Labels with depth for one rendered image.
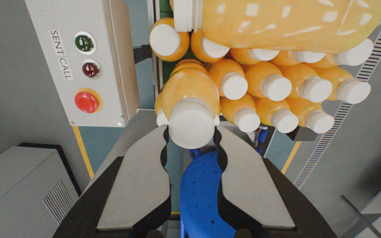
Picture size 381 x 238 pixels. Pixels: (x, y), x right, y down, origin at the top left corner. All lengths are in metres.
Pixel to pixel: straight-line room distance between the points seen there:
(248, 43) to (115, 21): 0.19
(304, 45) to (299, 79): 0.13
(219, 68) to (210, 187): 0.27
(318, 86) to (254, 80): 0.10
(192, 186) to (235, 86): 0.25
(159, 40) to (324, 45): 0.19
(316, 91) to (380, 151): 2.79
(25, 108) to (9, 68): 0.40
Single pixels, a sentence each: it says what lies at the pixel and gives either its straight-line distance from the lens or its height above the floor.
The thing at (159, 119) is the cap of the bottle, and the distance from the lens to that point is 0.26.
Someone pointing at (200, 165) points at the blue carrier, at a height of 1.03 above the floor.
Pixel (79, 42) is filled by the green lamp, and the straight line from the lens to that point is 0.26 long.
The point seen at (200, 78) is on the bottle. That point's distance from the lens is 0.16.
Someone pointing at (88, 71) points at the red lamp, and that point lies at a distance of 0.26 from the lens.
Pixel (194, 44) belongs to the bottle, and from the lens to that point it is 0.27.
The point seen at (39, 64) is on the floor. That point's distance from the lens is 1.86.
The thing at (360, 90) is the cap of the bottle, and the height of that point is 1.10.
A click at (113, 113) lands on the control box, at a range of 0.28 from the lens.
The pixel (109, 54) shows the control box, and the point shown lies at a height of 1.10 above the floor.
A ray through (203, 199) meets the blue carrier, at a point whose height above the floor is 1.13.
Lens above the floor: 1.32
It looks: 62 degrees down
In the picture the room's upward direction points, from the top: 178 degrees clockwise
